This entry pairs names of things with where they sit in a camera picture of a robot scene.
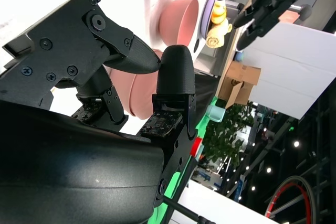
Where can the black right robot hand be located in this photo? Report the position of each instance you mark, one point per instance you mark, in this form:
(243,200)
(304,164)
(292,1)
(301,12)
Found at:
(78,169)

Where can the grey round knob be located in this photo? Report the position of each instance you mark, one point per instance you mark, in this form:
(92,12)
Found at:
(305,11)

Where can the mint green cylinder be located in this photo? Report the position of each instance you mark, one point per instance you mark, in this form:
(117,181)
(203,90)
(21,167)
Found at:
(216,113)

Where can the beige toy bread roll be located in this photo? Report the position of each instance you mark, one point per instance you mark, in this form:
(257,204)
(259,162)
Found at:
(218,35)

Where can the green leafy plant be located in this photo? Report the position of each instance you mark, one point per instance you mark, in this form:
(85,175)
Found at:
(225,140)

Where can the white partition board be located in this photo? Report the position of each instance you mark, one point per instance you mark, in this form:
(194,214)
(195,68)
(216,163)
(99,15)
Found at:
(288,72)

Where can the red tag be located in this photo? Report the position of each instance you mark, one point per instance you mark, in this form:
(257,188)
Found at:
(196,146)

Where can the red rimmed wheel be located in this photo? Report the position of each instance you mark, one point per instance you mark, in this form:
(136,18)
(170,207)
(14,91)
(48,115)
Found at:
(282,184)

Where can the purple plate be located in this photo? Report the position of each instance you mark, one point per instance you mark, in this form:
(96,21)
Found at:
(207,11)

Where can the brown cardboard box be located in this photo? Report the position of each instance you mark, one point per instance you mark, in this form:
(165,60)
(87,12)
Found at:
(244,74)

